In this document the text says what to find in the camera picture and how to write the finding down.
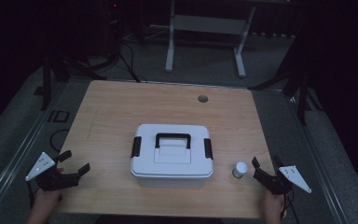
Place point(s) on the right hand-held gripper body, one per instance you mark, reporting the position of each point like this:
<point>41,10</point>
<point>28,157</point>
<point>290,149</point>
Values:
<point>275,185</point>

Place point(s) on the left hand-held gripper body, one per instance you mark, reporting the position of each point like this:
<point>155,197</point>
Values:
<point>59,180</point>

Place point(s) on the small white-capped bottle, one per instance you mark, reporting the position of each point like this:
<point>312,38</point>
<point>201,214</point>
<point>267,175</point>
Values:
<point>240,169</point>

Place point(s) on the white plastic storage box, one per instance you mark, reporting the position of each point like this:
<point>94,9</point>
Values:
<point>171,182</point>

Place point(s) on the person's right hand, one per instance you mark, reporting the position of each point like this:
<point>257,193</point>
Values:
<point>274,205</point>

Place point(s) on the person's left hand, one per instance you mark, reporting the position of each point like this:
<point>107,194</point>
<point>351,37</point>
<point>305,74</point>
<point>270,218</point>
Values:
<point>47,200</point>

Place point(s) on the black tripod stand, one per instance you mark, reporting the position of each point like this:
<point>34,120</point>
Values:
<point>48,81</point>
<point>301,93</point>

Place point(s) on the white metal stand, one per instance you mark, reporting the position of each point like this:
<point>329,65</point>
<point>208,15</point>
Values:
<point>206,25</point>

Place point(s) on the metal floor rail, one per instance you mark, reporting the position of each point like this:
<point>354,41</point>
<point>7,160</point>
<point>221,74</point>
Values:
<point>21,149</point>
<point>320,174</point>

